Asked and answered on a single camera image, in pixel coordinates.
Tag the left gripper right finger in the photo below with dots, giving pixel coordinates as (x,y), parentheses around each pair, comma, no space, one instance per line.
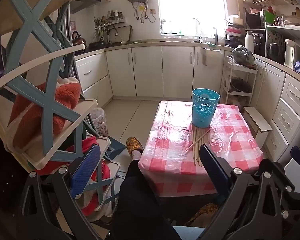
(218,170)

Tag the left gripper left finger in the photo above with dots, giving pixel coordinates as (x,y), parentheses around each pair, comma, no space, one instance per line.
(82,174)

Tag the kitchen faucet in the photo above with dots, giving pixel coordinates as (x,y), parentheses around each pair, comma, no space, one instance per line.
(200,39)

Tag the blue dustpan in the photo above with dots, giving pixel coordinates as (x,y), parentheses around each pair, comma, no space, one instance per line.
(115,148)

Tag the red white checkered tablecloth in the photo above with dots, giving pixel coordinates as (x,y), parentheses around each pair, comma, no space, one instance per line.
(167,159)

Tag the yellow patterned slipper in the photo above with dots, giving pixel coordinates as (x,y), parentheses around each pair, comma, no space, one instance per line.
(134,148)

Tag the floral lined trash bin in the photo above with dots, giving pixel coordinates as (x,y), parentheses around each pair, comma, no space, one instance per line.
(100,121)

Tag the person leg in black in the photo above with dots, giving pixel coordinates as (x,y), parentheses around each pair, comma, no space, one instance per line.
(138,214)

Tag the teal perforated plastic basket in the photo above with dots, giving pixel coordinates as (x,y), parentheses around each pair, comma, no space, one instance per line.
(204,104)

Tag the white blue shelf rack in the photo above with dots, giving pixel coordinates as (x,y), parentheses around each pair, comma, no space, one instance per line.
(38,55)

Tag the white narrow storage cart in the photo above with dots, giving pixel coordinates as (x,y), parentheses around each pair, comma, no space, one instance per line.
(238,83)

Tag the white hanging door bin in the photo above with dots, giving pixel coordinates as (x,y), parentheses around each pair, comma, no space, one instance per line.
(212,57)

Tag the green plastic bag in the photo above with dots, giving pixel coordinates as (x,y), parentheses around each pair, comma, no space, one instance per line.
(243,56)

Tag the white thermos jug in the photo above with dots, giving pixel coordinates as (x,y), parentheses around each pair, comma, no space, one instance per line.
(249,41)

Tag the black wok pan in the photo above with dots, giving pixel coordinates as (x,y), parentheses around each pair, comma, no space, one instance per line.
(97,45)

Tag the metal kettle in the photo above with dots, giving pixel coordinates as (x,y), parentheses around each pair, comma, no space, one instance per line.
(77,39)

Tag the wall utensil rack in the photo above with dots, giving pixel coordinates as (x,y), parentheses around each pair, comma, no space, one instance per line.
(112,17)

